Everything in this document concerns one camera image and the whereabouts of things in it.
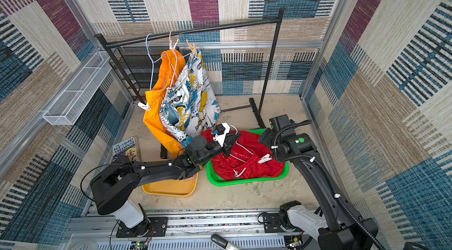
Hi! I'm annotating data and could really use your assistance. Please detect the red shorts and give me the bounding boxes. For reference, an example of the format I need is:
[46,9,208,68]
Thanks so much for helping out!
[201,129,286,182]

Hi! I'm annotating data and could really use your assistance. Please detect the white clothespin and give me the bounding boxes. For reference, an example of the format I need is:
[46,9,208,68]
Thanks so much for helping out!
[138,102,151,111]
[258,154,272,164]

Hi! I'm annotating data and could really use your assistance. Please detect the white plastic hanger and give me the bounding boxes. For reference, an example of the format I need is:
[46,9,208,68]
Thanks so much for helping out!
[222,131,271,180]

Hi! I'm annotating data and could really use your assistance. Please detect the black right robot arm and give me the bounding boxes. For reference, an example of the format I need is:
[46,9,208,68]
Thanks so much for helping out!
[259,115,384,250]

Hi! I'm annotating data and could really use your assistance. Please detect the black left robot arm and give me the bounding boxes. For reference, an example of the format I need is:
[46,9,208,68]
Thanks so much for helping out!
[89,132,241,229]

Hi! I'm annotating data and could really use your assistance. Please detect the white blue patterned shorts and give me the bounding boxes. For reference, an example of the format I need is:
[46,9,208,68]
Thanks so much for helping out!
[160,52,221,148]

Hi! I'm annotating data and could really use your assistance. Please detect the white clothespin on orange shorts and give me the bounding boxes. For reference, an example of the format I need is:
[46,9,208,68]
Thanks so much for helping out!
[138,102,151,111]

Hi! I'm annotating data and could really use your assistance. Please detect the orange shorts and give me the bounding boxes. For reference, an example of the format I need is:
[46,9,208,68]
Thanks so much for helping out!
[142,49,188,159]

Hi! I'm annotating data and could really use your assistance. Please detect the green plastic basket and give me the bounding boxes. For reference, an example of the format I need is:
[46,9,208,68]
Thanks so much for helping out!
[206,129,290,187]

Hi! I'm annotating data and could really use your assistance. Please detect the yellow plastic tray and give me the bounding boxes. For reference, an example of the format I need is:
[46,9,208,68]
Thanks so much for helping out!
[141,159,198,197]

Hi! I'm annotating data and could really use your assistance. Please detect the colourful book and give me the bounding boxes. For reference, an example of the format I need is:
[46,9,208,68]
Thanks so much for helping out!
[112,137,139,161]

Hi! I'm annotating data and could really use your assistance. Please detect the black clothes rack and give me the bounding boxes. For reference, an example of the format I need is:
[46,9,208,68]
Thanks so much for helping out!
[93,7,286,129]

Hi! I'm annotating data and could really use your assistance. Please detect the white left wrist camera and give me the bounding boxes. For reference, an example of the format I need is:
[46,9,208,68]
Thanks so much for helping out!
[213,123,230,147]

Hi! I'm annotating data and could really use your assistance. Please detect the pink wire hanger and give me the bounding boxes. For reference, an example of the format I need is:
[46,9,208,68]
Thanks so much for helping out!
[162,32,187,89]

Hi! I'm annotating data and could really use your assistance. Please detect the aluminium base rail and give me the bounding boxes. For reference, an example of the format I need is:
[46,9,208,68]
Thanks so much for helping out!
[60,209,301,250]

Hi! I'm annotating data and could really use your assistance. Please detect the blue wire hanger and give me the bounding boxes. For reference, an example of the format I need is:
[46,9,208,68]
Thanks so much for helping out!
[145,33,161,91]

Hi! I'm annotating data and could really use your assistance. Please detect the black wire shoe shelf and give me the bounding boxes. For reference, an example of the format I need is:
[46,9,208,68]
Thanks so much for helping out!
[109,46,167,102]

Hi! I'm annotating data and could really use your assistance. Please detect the white wire mesh basket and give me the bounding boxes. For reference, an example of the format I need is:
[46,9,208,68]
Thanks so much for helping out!
[43,52,111,126]

